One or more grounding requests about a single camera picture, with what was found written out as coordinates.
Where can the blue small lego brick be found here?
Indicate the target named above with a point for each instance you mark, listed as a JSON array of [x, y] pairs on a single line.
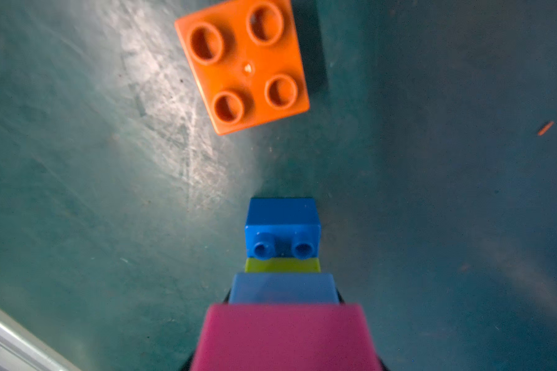
[[282, 228]]

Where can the green lego brick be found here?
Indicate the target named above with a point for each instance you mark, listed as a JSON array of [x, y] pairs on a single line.
[[282, 265]]

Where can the light blue long lego brick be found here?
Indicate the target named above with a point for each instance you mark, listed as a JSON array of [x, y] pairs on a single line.
[[283, 288]]

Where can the orange lego brick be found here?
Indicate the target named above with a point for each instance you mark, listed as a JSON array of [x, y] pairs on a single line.
[[246, 60]]

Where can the pink lego brick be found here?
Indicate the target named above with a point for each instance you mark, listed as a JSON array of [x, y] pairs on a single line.
[[285, 337]]

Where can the aluminium front rail assembly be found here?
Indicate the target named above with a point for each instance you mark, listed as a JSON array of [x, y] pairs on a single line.
[[21, 350]]

